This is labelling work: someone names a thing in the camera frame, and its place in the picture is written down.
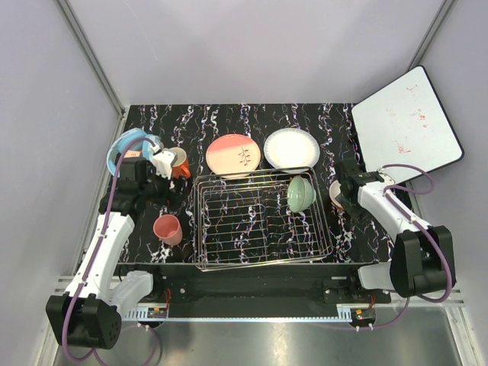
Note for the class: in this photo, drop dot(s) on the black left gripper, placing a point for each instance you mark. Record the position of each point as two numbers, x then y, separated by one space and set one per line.
169 197

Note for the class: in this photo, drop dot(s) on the steel wire dish rack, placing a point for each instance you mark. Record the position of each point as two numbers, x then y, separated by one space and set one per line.
246 222

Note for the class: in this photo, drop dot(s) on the pink and cream plate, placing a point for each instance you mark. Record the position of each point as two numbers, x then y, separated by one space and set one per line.
233 156

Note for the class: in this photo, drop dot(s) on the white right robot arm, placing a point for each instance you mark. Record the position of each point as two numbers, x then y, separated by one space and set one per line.
422 260

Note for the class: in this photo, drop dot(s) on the white round plate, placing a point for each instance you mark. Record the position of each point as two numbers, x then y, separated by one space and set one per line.
291 148

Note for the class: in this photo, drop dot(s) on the grey slotted cable duct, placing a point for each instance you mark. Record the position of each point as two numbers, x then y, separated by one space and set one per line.
293 311

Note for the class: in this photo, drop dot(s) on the light blue headphones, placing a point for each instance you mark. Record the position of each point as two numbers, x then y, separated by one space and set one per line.
125 140

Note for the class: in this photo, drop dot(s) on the white board with dark rim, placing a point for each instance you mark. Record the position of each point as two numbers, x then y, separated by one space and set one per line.
404 124

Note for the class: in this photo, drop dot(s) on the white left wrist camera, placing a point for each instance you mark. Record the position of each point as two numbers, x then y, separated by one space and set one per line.
163 161

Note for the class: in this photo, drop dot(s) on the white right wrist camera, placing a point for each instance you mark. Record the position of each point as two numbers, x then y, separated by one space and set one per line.
386 180

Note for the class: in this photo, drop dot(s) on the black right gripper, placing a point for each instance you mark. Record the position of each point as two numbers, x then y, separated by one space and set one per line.
358 215

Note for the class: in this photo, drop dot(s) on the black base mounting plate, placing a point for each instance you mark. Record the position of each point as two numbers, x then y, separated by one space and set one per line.
270 285

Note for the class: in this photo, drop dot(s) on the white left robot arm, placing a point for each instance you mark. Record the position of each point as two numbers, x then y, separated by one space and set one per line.
90 311

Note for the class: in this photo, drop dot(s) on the orange mug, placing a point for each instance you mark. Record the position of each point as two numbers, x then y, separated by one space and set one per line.
181 167

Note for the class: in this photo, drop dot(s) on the orange and white bowl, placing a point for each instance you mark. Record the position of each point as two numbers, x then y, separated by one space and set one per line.
334 194

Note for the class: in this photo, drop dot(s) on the pink cube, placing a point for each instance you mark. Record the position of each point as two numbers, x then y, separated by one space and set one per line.
131 154

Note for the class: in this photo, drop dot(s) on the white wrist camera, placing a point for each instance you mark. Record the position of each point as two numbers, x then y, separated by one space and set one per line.
386 180
163 161

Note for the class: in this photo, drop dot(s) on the pink plastic cup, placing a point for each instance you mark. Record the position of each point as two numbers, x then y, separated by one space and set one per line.
168 229

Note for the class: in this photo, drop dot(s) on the green ceramic bowl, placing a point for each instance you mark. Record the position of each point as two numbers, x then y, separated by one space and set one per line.
300 194

